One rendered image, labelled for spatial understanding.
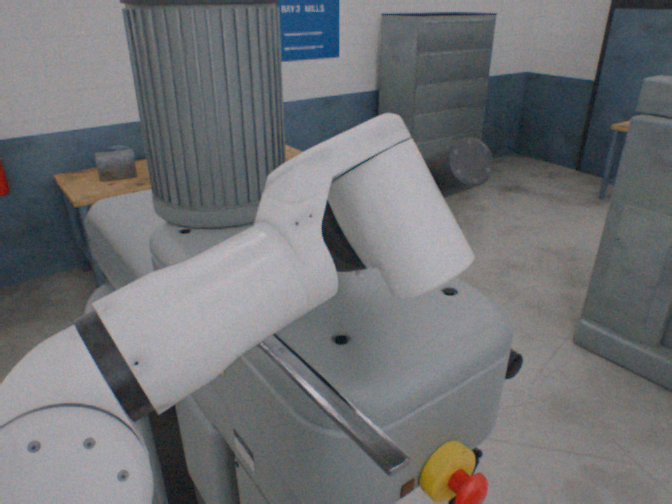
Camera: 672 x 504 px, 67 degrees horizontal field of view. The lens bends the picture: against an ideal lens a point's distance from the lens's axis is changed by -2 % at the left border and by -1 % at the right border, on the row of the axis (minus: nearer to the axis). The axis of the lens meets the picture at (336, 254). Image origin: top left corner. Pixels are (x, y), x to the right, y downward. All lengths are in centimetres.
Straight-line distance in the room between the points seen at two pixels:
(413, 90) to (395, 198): 530
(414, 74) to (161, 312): 539
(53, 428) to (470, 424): 40
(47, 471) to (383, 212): 23
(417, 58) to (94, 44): 298
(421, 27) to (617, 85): 297
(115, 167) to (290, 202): 408
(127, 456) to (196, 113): 49
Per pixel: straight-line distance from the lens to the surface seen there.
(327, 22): 569
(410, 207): 34
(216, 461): 86
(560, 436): 324
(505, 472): 297
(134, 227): 110
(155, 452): 118
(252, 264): 30
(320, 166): 32
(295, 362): 45
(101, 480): 26
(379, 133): 35
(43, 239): 500
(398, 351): 47
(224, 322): 29
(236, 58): 67
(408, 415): 46
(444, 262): 35
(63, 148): 481
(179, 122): 69
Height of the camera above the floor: 218
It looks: 27 degrees down
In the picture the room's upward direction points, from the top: straight up
